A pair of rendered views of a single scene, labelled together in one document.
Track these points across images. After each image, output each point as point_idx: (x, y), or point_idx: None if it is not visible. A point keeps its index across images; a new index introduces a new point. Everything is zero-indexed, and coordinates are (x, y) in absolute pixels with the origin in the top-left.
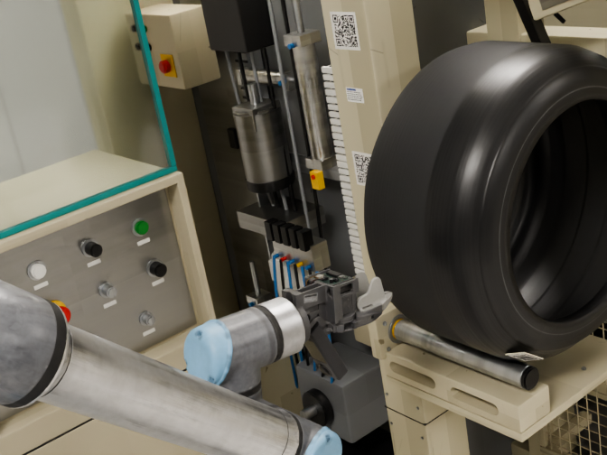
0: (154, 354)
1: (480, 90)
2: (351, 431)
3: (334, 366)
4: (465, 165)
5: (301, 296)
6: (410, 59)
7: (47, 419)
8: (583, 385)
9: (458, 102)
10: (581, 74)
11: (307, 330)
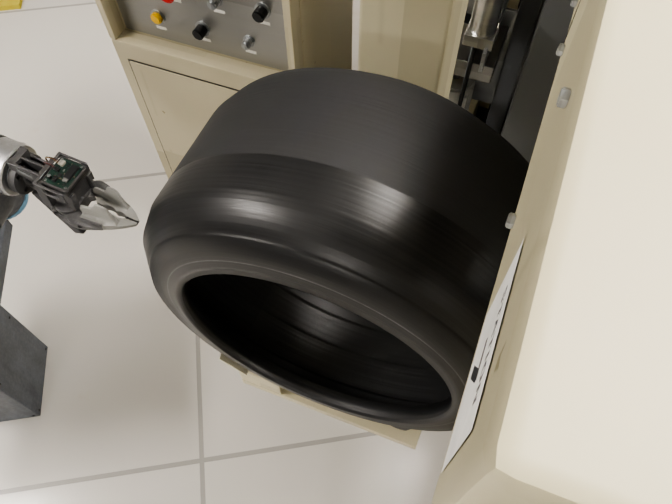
0: (244, 70)
1: (218, 167)
2: None
3: (65, 223)
4: (151, 215)
5: (12, 166)
6: (428, 30)
7: (150, 53)
8: (332, 411)
9: (212, 152)
10: (328, 274)
11: (14, 190)
